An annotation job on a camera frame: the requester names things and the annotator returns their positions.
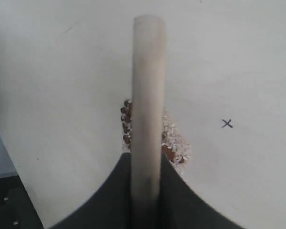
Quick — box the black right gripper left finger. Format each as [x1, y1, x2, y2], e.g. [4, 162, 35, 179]
[52, 153, 131, 229]

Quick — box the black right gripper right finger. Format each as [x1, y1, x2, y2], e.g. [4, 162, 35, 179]
[158, 155, 241, 229]

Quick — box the white wooden paint brush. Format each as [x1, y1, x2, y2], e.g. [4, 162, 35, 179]
[131, 15, 166, 229]

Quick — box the pile of white grains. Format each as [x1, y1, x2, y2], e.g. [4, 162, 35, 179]
[120, 99, 191, 175]

